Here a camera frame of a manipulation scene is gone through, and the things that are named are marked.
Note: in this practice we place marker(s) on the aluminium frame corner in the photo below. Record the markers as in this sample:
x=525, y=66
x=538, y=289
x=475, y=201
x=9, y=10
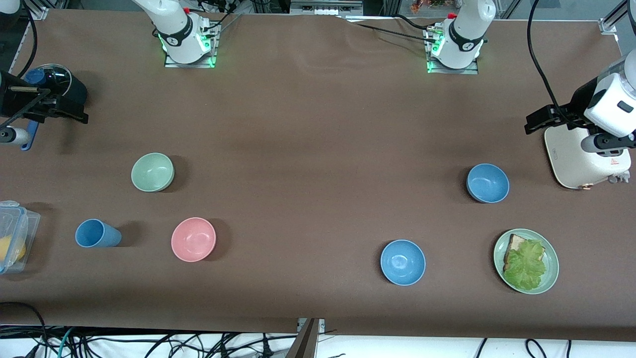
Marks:
x=37, y=10
x=610, y=22

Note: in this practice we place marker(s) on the green lettuce leaf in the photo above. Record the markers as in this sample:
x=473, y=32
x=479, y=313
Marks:
x=526, y=266

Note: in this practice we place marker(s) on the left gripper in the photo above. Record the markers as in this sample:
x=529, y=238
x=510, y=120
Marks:
x=578, y=104

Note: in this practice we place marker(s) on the white bread slice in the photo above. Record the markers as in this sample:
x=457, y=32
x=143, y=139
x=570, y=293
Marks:
x=516, y=243

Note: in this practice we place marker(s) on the blue cup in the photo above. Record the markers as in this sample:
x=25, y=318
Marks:
x=97, y=233

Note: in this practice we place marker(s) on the pink bowl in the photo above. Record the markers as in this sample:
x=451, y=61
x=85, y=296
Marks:
x=193, y=239

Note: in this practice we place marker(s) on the brown table cloth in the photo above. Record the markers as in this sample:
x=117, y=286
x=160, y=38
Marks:
x=298, y=199

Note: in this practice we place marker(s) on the blue bowl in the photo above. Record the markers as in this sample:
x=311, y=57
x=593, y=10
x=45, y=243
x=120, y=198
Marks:
x=403, y=262
x=488, y=183

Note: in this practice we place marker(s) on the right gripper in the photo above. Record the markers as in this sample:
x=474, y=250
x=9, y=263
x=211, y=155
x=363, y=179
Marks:
x=11, y=102

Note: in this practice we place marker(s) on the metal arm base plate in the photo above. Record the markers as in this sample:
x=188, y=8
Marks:
x=211, y=54
x=474, y=69

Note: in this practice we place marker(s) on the green bowl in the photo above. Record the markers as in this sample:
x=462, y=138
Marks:
x=152, y=172

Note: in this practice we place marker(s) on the clear plastic container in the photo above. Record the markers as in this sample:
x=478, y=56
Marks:
x=27, y=223

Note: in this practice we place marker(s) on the glass lid blue knob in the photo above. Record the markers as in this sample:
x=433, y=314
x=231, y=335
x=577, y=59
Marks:
x=57, y=76

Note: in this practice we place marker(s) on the cream toaster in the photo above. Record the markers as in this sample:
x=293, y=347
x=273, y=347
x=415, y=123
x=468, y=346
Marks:
x=571, y=159

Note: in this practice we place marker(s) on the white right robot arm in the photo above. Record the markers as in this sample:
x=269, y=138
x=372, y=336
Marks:
x=174, y=25

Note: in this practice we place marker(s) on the metal table edge bracket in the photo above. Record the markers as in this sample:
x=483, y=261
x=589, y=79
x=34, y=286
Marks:
x=310, y=338

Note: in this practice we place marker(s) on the yellow fruit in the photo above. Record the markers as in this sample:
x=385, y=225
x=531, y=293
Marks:
x=10, y=251

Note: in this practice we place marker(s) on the green plate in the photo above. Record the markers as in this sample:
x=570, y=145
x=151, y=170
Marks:
x=551, y=268

